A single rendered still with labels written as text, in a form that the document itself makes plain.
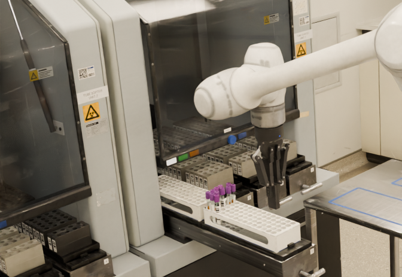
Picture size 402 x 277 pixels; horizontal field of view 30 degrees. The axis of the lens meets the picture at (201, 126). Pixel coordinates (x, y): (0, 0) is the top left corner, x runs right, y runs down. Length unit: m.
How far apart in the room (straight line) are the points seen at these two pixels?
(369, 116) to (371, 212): 2.56
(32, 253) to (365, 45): 1.03
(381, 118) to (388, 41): 3.34
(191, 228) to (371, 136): 2.69
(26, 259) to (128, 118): 0.48
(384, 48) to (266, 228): 0.81
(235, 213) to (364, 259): 1.65
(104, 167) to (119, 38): 0.37
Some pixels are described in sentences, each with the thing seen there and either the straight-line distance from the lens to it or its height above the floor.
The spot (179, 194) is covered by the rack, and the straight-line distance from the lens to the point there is 2.32.
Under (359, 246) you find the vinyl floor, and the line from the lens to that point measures 3.85.
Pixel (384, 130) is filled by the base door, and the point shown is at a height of 0.25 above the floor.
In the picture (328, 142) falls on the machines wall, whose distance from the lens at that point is 4.62.
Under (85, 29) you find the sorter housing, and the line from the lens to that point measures 2.06.
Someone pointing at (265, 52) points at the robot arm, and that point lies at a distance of 1.87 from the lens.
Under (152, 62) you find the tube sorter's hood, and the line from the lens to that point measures 2.18.
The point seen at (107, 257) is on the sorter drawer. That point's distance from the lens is 2.13.
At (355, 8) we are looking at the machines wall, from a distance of 4.64.
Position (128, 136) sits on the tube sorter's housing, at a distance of 2.19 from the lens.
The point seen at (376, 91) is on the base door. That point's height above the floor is 0.49.
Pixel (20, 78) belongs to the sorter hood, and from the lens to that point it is 1.96.
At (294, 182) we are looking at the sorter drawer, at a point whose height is 0.78.
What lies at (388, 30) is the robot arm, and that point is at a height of 1.48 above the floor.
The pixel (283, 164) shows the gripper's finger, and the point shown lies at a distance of 2.02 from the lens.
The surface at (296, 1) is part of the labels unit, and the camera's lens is 2.59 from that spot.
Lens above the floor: 1.75
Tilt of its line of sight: 17 degrees down
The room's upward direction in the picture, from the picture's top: 6 degrees counter-clockwise
